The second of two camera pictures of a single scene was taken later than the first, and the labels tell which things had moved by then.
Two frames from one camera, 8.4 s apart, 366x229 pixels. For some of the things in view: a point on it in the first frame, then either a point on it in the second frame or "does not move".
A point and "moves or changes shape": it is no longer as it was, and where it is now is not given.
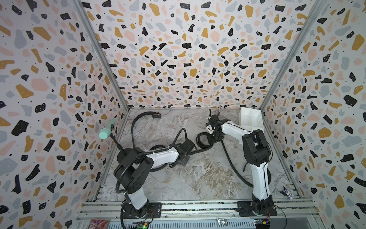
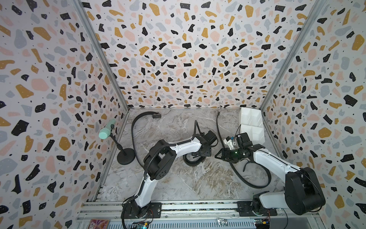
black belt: x=202 y=148 moves or changes shape
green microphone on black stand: x=105 y=133 does not move
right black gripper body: x=215 y=138 → x=234 y=156
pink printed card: x=99 y=223 does not move
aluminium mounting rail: x=288 y=209 does not move
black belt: x=155 y=115 does not move
